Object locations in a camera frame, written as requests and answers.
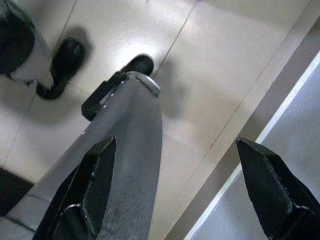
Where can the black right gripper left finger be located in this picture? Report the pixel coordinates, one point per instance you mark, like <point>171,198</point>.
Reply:
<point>82,195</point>

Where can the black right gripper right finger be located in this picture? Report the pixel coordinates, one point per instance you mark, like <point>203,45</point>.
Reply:
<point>270,190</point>

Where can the silver robot right leg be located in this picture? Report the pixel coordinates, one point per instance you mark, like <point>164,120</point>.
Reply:
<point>137,140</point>

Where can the silver robot leg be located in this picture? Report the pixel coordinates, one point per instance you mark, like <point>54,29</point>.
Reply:
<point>15,42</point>
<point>137,140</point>

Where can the black robot left foot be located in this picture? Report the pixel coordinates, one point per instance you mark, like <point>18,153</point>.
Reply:
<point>66,60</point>

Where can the black robot foot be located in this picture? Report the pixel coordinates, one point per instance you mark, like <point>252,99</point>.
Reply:
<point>141,63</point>
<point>66,60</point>

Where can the black robot right foot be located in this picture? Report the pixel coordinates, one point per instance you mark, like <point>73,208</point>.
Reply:
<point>141,63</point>

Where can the silver robot left leg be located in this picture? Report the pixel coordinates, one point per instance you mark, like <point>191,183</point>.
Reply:
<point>15,42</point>

